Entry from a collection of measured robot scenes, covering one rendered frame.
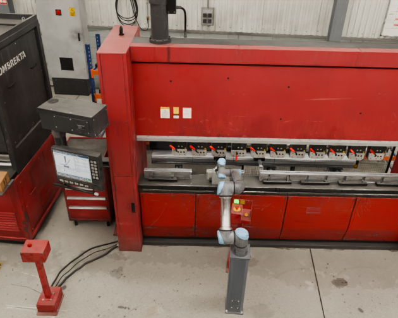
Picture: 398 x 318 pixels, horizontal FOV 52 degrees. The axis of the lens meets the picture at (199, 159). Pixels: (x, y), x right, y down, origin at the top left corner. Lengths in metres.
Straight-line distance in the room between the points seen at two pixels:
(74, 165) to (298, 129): 2.12
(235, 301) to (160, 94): 2.07
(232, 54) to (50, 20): 5.08
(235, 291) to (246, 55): 2.14
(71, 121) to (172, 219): 1.74
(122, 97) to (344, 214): 2.66
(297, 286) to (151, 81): 2.57
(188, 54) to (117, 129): 0.94
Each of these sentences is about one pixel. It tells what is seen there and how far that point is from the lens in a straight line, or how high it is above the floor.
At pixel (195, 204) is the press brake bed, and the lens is 4.37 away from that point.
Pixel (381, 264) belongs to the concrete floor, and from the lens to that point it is 5.09.
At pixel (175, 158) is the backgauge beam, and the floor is 0.96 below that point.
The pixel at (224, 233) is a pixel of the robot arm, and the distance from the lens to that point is 3.49.
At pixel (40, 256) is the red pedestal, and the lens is 3.84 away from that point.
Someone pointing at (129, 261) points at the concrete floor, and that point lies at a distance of 4.66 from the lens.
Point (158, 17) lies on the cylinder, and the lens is 3.65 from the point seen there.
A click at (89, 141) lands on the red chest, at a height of 0.98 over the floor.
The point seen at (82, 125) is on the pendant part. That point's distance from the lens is 3.33.
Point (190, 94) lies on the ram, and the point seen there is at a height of 1.85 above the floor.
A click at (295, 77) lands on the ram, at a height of 2.05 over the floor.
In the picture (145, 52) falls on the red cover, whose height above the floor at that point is 2.24.
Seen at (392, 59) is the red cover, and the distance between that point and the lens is 4.02.
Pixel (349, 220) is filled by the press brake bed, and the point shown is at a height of 0.45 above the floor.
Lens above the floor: 3.40
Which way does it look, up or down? 33 degrees down
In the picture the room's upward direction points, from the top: 2 degrees clockwise
